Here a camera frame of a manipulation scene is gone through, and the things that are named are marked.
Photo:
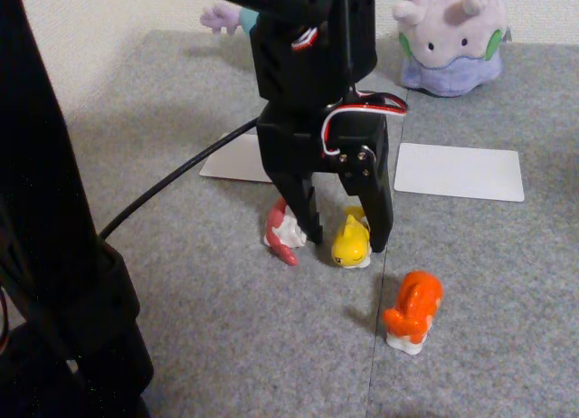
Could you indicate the white rectangular card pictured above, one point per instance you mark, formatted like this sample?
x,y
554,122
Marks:
x,y
459,171
235,162

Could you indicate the orange shrimp sushi toy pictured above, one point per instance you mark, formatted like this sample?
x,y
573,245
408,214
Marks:
x,y
416,305

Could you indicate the yellow egg sushi toy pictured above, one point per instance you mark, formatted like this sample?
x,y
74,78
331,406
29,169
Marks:
x,y
348,248

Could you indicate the grey carpet tile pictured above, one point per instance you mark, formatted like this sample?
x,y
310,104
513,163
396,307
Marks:
x,y
226,323
475,278

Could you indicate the blue Wooper plush toy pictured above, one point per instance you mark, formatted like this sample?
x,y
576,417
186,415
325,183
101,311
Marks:
x,y
221,17

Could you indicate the red tuna sushi toy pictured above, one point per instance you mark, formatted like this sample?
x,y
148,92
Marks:
x,y
277,232

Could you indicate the pink Goomy plush toy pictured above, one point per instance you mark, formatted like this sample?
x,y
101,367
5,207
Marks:
x,y
448,42

